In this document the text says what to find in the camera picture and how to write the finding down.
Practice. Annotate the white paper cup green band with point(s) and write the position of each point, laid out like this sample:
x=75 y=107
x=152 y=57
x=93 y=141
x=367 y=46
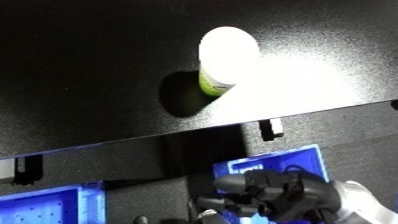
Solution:
x=228 y=53

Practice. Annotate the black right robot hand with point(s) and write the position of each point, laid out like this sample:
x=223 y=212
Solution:
x=284 y=193

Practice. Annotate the pale right robot arm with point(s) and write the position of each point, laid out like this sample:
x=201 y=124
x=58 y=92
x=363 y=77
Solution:
x=361 y=203

